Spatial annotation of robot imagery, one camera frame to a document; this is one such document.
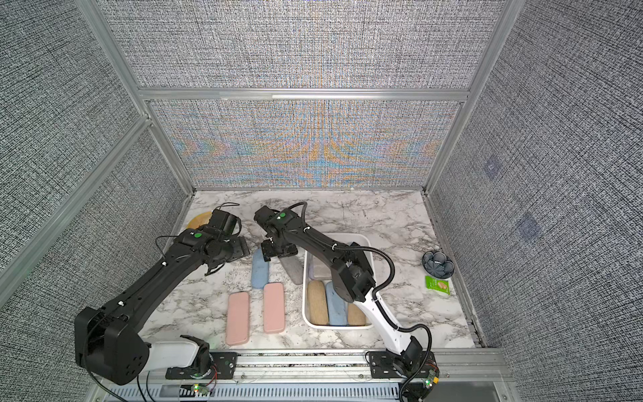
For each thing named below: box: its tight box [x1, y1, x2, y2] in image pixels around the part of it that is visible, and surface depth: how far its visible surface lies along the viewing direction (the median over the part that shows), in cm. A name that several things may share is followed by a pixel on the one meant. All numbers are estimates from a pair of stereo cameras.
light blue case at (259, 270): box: [251, 247, 270, 290], surface depth 92 cm
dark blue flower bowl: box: [421, 251, 455, 279], surface depth 94 cm
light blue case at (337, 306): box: [325, 281, 348, 326], surface depth 83 cm
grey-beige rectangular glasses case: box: [313, 255, 332, 280], surface depth 87 cm
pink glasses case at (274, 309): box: [262, 282, 286, 335], surface depth 85 cm
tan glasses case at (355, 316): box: [347, 303, 367, 326], surface depth 81 cm
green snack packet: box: [425, 275, 452, 295], surface depth 90 cm
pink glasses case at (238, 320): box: [226, 291, 251, 346], surface depth 84 cm
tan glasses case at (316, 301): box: [307, 280, 330, 325], surface depth 84 cm
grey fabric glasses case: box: [277, 253, 304, 285], surface depth 93 cm
